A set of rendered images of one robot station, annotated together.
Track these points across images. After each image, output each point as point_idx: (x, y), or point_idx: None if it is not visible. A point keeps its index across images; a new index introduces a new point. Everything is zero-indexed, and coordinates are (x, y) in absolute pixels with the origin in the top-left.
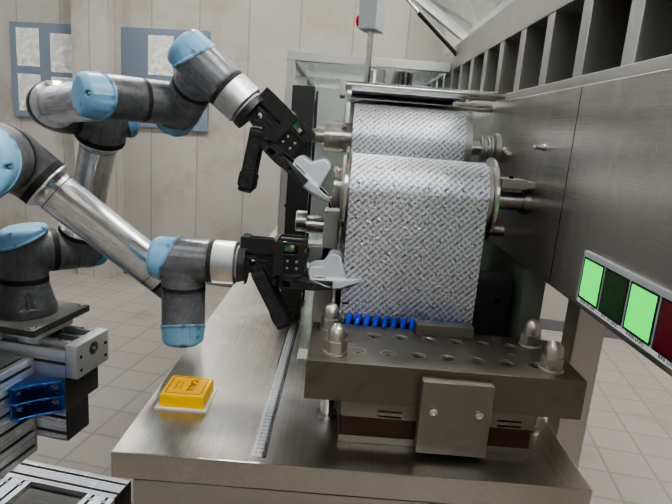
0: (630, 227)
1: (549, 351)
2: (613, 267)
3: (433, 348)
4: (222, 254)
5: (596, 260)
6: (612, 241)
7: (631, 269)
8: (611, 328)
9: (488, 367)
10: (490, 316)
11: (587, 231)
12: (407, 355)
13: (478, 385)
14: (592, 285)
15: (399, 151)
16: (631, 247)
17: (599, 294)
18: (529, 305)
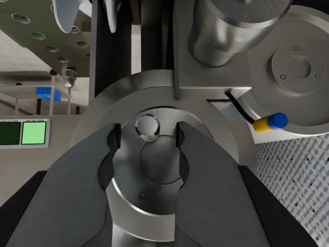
0: (8, 168)
1: (63, 81)
2: (12, 146)
3: (53, 30)
4: None
5: (31, 145)
6: (24, 158)
7: (1, 149)
8: (12, 117)
9: (43, 52)
10: (162, 64)
11: (54, 157)
12: (12, 11)
13: (14, 41)
14: (30, 132)
15: (297, 206)
16: (4, 159)
17: (22, 129)
18: None
